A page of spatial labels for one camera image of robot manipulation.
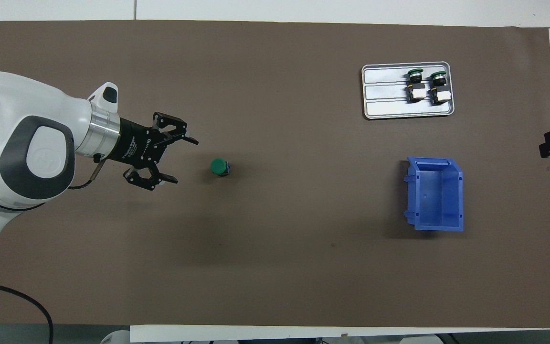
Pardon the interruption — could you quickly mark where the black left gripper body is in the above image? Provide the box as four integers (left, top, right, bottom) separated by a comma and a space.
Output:
109, 118, 168, 168

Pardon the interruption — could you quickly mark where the green mushroom push button switch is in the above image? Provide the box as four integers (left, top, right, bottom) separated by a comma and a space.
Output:
210, 158, 231, 178
405, 68, 425, 103
429, 70, 451, 106

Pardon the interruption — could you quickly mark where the blue plastic storage bin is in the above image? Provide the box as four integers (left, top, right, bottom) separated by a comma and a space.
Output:
403, 156, 465, 232

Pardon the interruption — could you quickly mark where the brown table mat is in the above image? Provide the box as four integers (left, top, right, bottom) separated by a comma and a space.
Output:
0, 20, 550, 329

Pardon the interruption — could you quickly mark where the silver metal tray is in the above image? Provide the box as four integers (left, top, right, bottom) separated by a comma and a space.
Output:
361, 62, 455, 120

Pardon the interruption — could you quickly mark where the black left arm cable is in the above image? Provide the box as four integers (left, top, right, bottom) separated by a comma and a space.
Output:
0, 153, 101, 344

